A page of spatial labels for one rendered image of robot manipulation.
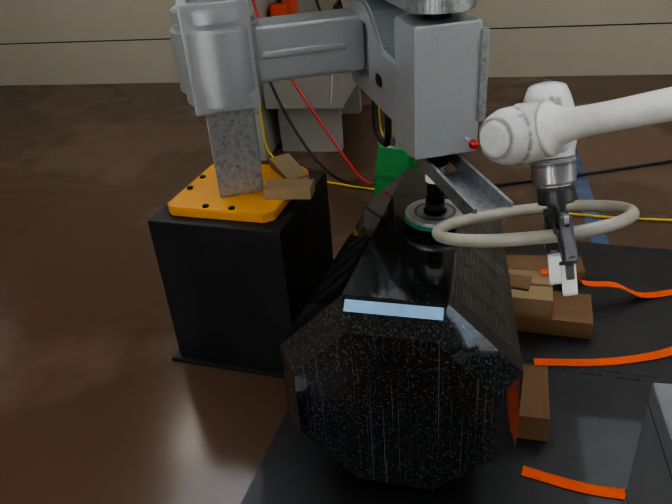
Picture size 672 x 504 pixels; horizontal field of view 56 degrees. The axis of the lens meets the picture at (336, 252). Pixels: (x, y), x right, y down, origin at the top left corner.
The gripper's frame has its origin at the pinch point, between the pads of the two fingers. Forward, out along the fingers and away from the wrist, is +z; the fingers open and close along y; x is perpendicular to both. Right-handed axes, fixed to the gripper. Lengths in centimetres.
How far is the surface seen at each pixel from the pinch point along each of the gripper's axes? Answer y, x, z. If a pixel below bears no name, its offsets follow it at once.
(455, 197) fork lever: 54, 15, -15
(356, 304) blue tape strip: 51, 49, 14
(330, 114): 373, 71, -57
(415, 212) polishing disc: 92, 26, -7
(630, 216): 6.6, -17.4, -10.5
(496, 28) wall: 544, -96, -124
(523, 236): -0.4, 7.5, -10.4
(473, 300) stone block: 61, 12, 19
